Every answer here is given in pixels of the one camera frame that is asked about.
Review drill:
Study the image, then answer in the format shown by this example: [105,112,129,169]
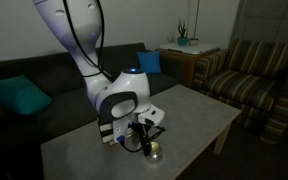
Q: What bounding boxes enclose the silver metal tin with lid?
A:
[146,142,162,163]

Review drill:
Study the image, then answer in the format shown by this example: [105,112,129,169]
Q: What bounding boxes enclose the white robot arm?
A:
[32,0,151,145]

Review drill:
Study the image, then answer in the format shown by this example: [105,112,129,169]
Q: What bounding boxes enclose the grey coffee table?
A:
[41,85,240,180]

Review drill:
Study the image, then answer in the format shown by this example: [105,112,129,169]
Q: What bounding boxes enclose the middle black book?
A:
[100,128,135,143]

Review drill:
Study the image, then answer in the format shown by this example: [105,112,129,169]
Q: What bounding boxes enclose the top black book orange spine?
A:
[97,117,113,132]

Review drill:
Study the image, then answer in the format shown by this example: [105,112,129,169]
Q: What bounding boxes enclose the blue throw pillow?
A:
[137,51,161,73]

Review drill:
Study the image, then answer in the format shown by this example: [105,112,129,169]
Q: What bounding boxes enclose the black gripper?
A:
[131,123,151,156]

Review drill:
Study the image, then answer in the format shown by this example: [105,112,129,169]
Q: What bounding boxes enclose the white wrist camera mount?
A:
[138,105,165,126]

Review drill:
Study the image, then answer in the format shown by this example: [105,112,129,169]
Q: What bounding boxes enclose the window blinds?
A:
[231,0,288,43]

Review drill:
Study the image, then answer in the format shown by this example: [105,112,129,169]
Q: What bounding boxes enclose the small white plant pot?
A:
[189,38,199,46]

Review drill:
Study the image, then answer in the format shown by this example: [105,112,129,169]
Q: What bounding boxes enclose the white board on side table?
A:
[159,43,217,55]

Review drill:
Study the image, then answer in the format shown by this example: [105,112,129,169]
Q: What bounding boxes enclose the bottom orange book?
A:
[108,135,137,146]

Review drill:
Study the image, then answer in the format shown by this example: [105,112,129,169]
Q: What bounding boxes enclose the teal plant pot with plant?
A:
[177,20,188,46]

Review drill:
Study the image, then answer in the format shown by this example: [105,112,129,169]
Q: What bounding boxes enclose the striped armchair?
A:
[192,39,288,144]

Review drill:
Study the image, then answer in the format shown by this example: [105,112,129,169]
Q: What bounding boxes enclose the teal throw pillow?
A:
[0,75,52,115]

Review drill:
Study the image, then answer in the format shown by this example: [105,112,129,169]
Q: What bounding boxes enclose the wooden side table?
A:
[159,48,219,88]

